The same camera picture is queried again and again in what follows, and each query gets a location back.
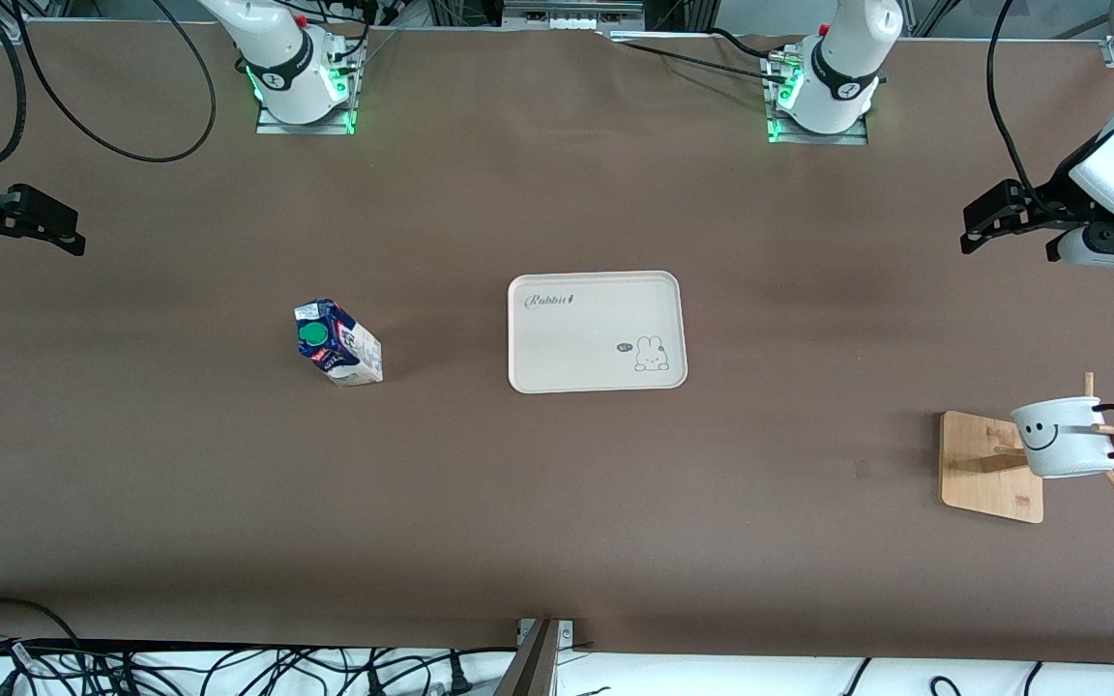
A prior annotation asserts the small metal bracket plate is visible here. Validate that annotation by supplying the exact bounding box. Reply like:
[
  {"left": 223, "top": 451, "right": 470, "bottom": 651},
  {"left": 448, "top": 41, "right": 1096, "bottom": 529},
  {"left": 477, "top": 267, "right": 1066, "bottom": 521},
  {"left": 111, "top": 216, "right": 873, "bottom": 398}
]
[{"left": 516, "top": 619, "right": 575, "bottom": 647}]

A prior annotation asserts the dark metal post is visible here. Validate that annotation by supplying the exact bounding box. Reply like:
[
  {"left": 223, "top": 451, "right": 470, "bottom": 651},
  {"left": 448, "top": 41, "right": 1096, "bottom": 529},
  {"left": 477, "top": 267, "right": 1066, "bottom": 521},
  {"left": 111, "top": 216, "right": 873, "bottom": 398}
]
[{"left": 494, "top": 619, "right": 560, "bottom": 696}]

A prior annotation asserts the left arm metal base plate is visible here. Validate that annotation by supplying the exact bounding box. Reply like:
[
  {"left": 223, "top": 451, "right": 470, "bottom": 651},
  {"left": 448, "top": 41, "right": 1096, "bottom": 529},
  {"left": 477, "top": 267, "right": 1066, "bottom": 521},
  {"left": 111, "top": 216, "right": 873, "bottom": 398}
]
[{"left": 765, "top": 43, "right": 869, "bottom": 146}]

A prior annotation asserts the white smiley mug black handle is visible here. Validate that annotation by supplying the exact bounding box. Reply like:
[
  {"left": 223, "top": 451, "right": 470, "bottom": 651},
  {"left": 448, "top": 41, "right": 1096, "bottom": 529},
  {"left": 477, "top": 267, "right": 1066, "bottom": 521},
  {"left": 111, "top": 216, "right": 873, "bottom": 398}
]
[{"left": 1010, "top": 396, "right": 1114, "bottom": 479}]

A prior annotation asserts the black base cable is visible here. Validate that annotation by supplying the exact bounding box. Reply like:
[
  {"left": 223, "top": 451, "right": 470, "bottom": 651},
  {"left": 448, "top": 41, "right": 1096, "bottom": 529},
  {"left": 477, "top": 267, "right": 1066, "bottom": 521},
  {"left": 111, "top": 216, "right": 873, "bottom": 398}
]
[
  {"left": 605, "top": 34, "right": 795, "bottom": 88},
  {"left": 707, "top": 26, "right": 795, "bottom": 64}
]

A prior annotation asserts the blue white milk carton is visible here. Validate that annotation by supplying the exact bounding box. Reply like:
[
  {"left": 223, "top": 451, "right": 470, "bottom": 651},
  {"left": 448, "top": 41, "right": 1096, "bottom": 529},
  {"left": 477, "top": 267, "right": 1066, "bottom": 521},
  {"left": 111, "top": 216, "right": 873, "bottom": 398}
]
[{"left": 294, "top": 299, "right": 385, "bottom": 389}]

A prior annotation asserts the metal frame with sockets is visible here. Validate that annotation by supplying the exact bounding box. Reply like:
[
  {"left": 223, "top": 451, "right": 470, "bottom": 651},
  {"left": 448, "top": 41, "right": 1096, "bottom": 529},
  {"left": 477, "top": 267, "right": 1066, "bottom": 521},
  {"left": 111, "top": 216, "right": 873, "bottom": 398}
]
[{"left": 502, "top": 0, "right": 647, "bottom": 32}]

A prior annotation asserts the wooden mug tree rack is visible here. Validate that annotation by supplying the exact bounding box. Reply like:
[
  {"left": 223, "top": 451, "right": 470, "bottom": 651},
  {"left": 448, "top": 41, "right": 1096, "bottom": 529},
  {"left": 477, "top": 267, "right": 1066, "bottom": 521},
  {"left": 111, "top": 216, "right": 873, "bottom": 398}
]
[{"left": 939, "top": 372, "right": 1114, "bottom": 525}]

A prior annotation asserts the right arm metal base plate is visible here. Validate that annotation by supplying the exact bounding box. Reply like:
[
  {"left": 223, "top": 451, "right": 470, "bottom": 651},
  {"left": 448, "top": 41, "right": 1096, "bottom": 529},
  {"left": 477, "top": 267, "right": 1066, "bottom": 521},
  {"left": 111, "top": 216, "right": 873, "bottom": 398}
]
[{"left": 255, "top": 39, "right": 360, "bottom": 134}]

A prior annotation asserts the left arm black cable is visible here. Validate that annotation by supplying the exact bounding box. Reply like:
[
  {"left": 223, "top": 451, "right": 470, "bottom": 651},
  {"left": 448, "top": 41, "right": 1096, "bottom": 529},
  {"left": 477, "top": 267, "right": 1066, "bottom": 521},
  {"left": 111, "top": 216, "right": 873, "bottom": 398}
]
[{"left": 985, "top": 0, "right": 1041, "bottom": 209}]

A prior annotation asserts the cream rabbit print tray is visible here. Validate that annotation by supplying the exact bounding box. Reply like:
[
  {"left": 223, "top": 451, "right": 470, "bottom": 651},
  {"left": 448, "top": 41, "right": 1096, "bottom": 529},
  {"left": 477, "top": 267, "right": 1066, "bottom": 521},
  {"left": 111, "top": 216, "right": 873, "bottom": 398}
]
[{"left": 507, "top": 270, "right": 689, "bottom": 395}]

